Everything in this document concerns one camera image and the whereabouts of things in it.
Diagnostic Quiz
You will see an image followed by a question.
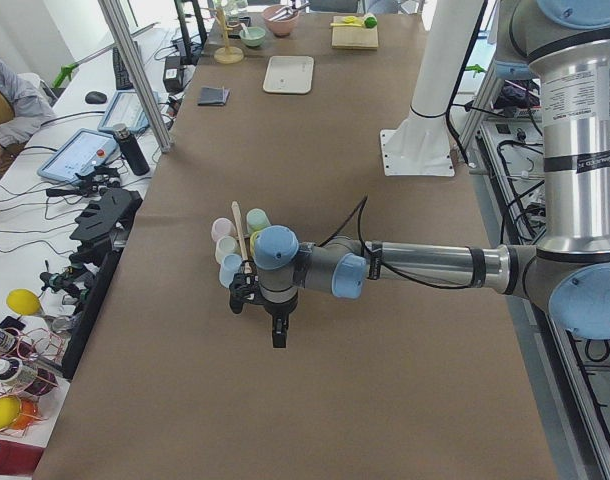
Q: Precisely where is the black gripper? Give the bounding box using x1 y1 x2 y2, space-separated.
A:
264 294 298 349

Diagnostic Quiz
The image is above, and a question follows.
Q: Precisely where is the green plastic cup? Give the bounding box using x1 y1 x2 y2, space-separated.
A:
246 208 271 234

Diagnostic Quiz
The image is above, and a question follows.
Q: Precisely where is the cream rabbit tray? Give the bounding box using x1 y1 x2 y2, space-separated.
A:
263 56 314 95

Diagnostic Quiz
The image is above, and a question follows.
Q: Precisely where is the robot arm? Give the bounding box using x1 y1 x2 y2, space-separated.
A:
253 1 610 348

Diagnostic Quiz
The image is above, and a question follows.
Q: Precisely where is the blue plastic cup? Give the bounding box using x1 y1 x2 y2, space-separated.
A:
219 253 243 288

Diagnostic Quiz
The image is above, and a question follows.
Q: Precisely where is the yellow plastic cup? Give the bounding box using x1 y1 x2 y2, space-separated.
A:
249 230 261 256

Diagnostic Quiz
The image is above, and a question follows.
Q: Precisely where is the cream plastic cup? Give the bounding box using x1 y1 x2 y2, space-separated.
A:
215 235 239 265

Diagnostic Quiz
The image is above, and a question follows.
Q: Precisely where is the pink plastic cup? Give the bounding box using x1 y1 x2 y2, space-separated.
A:
211 217 237 242

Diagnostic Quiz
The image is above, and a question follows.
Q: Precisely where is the black tool stand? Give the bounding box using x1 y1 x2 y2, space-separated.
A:
40 188 143 380

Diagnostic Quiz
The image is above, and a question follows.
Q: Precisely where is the black water bottle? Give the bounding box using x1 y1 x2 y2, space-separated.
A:
112 123 150 176

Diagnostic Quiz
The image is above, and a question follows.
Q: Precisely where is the grey folded cloth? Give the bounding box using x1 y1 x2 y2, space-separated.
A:
197 86 230 106

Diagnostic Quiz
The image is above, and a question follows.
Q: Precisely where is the yellow lemon upper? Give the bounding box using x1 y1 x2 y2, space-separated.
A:
6 289 41 316

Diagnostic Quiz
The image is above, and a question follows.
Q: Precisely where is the yellow lemon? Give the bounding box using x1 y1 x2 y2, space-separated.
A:
6 289 41 316
0 396 22 431

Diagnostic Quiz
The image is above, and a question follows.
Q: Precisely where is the blue cased tablet near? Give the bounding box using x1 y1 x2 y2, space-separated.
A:
37 129 118 184

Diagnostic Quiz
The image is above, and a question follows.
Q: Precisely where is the blue cased tablet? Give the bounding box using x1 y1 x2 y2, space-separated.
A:
37 129 118 184
97 90 149 134

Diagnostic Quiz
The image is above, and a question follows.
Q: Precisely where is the blue cased tablet far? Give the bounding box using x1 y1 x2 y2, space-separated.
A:
97 90 149 134

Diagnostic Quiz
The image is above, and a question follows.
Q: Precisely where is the wooden mug tree stand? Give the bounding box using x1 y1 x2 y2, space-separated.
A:
214 1 244 65

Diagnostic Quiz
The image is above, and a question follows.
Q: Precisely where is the black power adapter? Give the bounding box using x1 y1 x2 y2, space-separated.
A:
163 55 194 94

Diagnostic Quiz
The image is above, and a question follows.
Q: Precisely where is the black keyboard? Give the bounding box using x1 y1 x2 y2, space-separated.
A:
112 47 133 91

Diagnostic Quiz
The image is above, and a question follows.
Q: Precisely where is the green bowl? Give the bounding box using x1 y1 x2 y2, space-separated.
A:
239 26 266 48

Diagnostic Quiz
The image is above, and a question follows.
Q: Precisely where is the yellow lemon lower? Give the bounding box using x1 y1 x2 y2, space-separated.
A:
0 396 22 431

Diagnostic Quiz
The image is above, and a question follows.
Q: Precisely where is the black computer mouse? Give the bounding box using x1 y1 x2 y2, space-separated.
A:
84 91 107 105

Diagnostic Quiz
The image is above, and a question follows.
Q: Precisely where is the wooden cutting board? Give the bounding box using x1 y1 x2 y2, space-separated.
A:
330 13 379 50

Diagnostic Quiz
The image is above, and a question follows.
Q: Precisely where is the pink bowl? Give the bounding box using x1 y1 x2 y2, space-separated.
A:
261 5 300 37

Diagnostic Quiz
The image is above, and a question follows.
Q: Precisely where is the green lime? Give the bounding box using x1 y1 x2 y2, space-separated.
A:
363 16 378 29

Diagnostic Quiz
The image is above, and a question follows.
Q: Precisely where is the seated person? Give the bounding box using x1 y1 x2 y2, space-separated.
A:
0 59 55 179

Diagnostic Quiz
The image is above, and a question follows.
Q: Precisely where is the white wire cup rack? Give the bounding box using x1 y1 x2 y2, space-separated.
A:
231 201 249 262

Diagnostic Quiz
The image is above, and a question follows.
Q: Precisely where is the white camera pole mount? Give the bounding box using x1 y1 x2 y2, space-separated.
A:
380 0 487 177

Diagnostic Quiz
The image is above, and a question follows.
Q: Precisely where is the copper wire basket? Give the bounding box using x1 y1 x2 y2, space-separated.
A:
0 327 67 439

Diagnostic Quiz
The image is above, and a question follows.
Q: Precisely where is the aluminium frame post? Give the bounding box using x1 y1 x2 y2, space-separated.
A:
98 0 172 154

